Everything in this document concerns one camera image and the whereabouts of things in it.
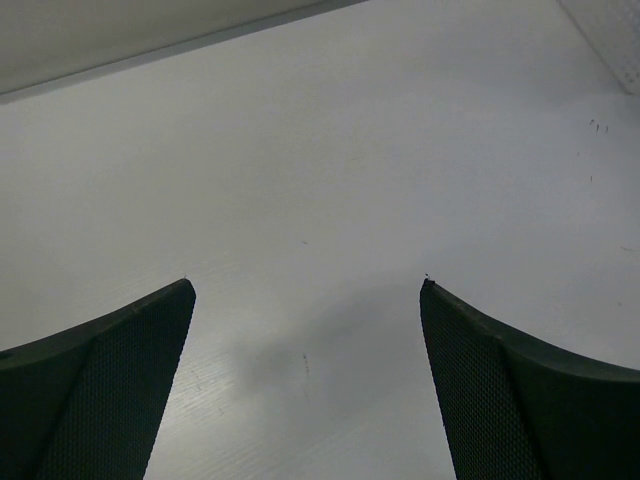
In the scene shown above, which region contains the white perforated plastic basket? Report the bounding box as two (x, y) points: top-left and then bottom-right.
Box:
(559, 0), (639, 96)

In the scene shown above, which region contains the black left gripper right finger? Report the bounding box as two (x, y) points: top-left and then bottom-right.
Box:
(420, 279), (639, 479)

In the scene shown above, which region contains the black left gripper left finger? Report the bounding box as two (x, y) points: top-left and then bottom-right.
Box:
(1, 279), (196, 479)

